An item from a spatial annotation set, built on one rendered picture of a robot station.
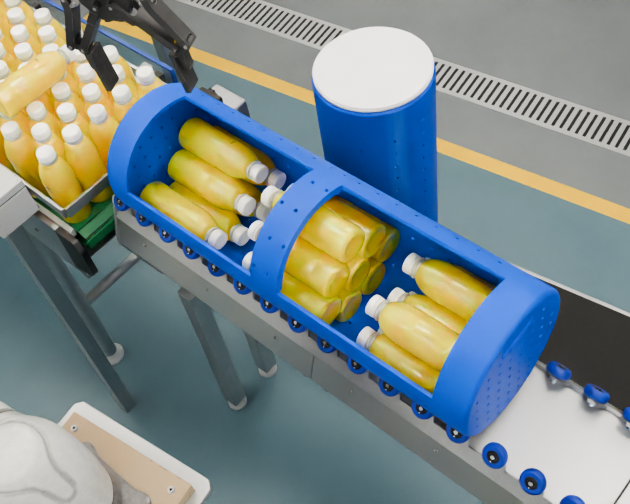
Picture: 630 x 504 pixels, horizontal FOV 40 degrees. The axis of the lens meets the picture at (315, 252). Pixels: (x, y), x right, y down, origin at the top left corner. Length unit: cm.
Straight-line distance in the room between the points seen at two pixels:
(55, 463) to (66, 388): 159
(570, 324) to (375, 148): 92
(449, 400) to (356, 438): 125
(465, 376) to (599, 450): 35
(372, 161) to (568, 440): 81
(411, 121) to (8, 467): 114
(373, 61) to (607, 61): 171
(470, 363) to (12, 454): 68
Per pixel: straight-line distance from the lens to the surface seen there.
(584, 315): 267
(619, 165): 324
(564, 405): 165
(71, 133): 196
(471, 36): 369
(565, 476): 159
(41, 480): 134
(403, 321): 146
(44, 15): 230
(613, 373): 259
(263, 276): 155
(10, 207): 194
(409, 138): 203
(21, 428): 135
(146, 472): 156
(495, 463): 155
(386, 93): 196
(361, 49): 208
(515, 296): 139
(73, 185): 199
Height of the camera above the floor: 239
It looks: 53 degrees down
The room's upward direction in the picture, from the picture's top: 12 degrees counter-clockwise
